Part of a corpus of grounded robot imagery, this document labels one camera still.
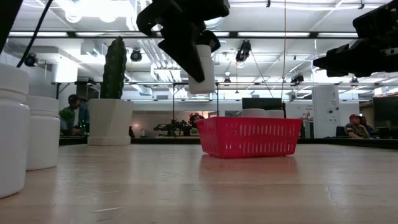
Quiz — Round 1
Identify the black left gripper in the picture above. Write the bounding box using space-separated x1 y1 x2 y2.
136 0 231 83

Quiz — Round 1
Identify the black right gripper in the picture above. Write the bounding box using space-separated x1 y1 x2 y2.
312 0 398 78

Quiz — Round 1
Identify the white pill bottle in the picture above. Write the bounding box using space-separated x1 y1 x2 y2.
241 108 267 119
26 96 61 172
187 44 216 95
265 109 285 119
0 63 31 200

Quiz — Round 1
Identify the red plastic slotted basket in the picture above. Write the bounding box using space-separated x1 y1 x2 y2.
195 116 303 160

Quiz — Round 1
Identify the black hanging spotlight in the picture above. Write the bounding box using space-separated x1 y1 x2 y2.
24 52 39 68
130 47 143 63
290 73 305 85
234 40 252 63

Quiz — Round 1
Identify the white pillar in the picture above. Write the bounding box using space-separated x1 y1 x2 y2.
312 85 341 139

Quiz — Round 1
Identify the person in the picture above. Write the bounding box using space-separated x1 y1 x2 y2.
187 112 205 136
344 113 371 139
360 115 377 138
60 93 91 136

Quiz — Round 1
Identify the dark screen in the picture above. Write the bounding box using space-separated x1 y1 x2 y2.
373 96 398 139

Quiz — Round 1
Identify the green cactus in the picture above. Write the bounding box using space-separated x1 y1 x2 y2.
100 36 128 100

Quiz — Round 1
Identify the white hexagonal plant pot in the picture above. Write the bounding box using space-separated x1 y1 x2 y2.
87 98 135 147

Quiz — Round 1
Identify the small green plant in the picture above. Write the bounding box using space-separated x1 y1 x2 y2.
58 108 76 129

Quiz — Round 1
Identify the silver ceiling duct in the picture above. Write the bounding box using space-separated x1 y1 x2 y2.
203 16 225 32

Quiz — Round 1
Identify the thin black horizontal rail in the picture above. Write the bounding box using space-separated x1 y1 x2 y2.
51 81 398 87

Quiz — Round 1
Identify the thin hanging cable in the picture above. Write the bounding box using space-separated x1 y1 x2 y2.
280 0 287 101

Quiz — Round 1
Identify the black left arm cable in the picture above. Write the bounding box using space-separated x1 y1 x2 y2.
16 0 54 68

